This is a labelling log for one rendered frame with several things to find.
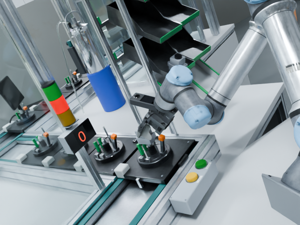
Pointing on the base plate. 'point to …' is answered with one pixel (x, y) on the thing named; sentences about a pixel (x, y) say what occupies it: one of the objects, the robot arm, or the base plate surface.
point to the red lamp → (60, 105)
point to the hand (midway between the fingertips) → (141, 130)
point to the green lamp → (52, 92)
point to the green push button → (201, 163)
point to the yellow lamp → (66, 118)
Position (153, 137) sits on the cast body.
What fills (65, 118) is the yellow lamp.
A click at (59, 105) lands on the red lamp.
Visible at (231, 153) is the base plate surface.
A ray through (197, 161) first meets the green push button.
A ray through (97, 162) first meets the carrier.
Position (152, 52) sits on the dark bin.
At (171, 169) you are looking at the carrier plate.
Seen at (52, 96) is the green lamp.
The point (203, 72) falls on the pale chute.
